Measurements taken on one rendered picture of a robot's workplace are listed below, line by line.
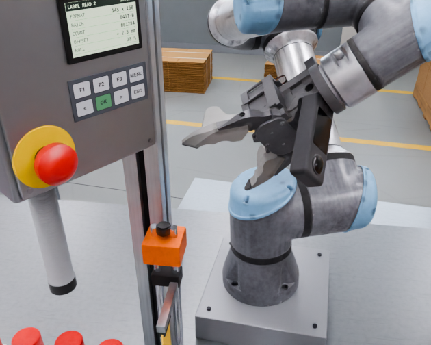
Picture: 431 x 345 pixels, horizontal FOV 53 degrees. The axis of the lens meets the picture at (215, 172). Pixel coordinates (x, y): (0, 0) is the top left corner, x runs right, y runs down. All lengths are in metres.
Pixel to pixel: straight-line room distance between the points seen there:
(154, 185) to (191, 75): 3.94
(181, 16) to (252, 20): 5.47
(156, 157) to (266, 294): 0.41
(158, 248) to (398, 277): 0.68
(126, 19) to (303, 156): 0.25
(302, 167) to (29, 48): 0.32
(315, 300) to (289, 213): 0.19
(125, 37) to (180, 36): 5.66
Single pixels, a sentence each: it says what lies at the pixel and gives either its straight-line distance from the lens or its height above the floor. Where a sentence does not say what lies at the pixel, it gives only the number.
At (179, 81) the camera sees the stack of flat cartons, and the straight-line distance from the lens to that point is 4.51.
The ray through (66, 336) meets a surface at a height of 1.08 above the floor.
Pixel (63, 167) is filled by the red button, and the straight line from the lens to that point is 0.40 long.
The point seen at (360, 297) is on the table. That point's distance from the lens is 0.99.
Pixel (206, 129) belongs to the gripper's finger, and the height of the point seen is 1.27.
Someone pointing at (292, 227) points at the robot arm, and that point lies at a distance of 0.76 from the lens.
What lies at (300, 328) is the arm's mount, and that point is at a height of 0.90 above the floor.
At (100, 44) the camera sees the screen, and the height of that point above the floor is 1.41.
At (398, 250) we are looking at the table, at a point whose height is 0.83.
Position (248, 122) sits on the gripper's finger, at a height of 1.29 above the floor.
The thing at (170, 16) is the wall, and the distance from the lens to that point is 6.09.
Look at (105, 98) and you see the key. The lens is 0.44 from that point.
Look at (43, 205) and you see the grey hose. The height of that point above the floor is 1.22.
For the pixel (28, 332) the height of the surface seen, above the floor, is 1.08.
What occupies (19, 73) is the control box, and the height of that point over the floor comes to 1.40.
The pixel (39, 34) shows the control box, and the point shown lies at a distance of 0.40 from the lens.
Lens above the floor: 1.51
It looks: 30 degrees down
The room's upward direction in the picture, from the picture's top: straight up
